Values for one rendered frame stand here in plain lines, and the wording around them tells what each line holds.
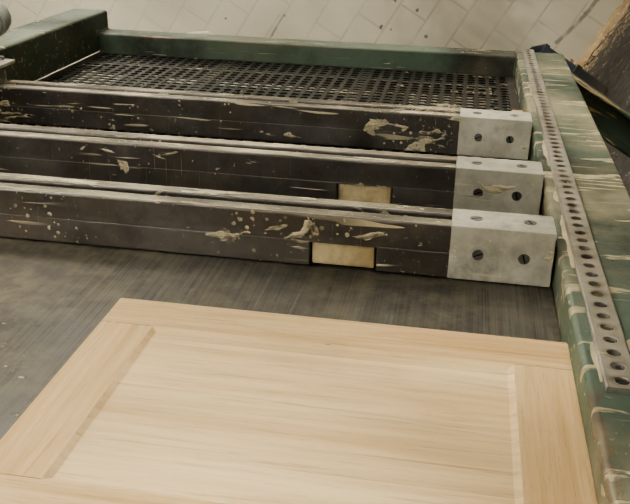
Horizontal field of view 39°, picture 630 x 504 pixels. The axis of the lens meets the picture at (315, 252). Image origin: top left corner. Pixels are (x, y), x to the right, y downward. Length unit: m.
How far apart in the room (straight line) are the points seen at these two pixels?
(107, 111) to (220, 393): 0.98
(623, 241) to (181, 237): 0.56
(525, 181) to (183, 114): 0.68
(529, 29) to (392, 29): 0.89
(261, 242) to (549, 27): 5.09
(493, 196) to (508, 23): 4.78
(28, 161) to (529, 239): 0.79
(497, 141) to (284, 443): 0.95
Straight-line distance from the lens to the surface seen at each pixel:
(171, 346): 0.91
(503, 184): 1.31
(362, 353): 0.90
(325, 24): 6.02
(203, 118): 1.66
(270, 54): 2.36
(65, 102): 1.75
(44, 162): 1.46
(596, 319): 0.93
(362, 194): 1.32
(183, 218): 1.14
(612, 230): 1.19
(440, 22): 6.02
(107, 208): 1.17
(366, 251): 1.10
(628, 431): 0.77
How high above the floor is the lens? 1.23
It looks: 4 degrees down
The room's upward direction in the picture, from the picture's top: 57 degrees counter-clockwise
